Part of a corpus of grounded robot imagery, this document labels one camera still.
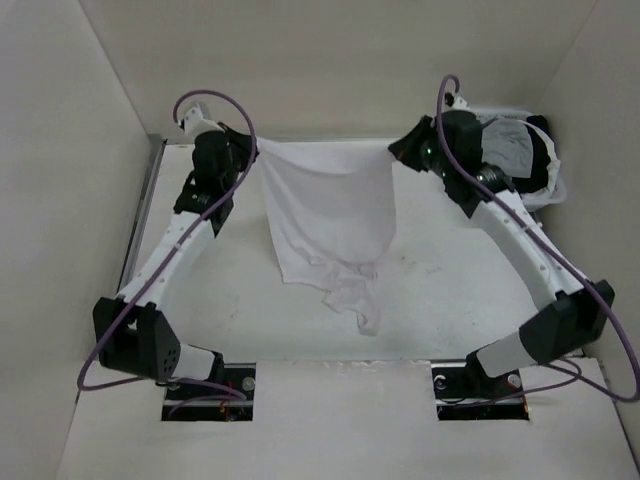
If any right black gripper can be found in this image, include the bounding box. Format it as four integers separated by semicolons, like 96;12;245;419
389;115;455;180

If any white tank top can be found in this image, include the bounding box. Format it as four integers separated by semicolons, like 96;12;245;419
257;138;396;336

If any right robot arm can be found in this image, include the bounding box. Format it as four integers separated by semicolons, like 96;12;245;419
388;110;614;396

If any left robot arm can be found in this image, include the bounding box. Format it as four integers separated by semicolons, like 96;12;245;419
92;123;258;399

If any grey tank top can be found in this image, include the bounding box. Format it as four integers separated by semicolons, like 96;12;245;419
482;117;534;179

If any black tank top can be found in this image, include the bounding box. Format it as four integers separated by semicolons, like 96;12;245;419
513;115;551;194

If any white garment in basket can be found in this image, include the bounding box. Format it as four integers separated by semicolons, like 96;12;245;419
521;120;561;206

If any white plastic laundry basket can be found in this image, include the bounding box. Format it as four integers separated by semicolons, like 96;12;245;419
474;108;566;212

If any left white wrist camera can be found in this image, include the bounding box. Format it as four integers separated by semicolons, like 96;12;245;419
179;101;220;140

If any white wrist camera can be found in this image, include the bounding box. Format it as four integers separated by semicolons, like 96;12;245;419
179;101;220;140
444;92;470;111

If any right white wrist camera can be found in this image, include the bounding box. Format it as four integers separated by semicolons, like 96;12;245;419
444;92;470;111

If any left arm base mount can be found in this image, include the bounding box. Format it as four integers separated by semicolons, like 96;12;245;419
161;363;257;423

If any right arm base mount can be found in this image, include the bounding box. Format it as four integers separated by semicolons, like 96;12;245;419
431;362;529;421

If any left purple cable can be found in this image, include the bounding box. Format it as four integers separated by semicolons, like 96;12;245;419
75;89;259;416

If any purple cable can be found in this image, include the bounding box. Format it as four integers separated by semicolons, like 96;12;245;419
75;89;259;416
435;74;640;404

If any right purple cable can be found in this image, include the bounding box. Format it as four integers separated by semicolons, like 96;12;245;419
435;74;640;404

